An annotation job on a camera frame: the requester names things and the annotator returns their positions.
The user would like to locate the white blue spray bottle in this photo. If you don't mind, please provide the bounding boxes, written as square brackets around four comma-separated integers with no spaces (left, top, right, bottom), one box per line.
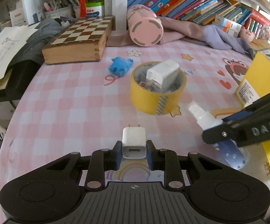
[187,101,249,170]

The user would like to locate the white USB charger cube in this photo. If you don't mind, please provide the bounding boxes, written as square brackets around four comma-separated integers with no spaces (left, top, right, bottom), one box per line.
[122,126,146,159]

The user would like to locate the yellow tape roll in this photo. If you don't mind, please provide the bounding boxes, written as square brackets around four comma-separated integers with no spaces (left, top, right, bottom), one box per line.
[130,62,187,117]

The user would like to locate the white power adapter block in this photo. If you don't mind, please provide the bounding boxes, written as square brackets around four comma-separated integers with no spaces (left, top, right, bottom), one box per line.
[146,60,179,93]

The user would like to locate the yellow cardboard box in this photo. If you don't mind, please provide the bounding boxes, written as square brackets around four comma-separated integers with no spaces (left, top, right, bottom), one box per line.
[234,52,270,166]

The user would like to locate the stack of papers and books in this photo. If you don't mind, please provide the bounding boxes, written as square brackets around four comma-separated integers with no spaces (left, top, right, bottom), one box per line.
[250,39,270,61]

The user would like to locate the pink checkered table mat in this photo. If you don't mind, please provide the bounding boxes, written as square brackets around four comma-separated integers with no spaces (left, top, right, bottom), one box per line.
[0,39,270,224]

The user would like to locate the pink pig plush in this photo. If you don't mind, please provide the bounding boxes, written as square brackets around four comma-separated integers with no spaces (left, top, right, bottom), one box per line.
[239,26,255,43]

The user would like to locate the orange white medicine boxes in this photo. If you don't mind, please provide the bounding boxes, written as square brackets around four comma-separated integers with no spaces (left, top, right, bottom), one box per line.
[213,15,241,38]

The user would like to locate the blue crumpled object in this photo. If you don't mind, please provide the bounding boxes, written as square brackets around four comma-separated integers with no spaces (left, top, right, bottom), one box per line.
[109,57,134,77]

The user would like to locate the pink purple cloth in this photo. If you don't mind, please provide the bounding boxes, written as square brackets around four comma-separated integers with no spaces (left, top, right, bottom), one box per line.
[107,17,254,58]

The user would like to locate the wooden chess board box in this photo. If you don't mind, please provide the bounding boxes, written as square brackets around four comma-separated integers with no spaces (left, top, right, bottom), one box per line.
[42,16,114,65]

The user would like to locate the row of colourful books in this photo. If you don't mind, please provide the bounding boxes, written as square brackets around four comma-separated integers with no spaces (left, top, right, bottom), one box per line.
[127,0,270,34]

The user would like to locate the pink cylindrical bottle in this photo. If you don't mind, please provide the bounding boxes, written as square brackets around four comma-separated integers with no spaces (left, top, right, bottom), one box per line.
[127,5,164,46]

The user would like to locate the red white marker bottle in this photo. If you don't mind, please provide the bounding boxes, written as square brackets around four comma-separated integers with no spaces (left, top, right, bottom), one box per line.
[79,0,86,18]

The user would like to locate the white paper sheets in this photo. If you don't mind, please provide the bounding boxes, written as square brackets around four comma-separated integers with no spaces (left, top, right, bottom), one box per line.
[0,25,37,80]

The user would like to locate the green lid white jar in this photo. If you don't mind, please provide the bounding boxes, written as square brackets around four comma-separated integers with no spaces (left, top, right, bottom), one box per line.
[86,0,104,17]

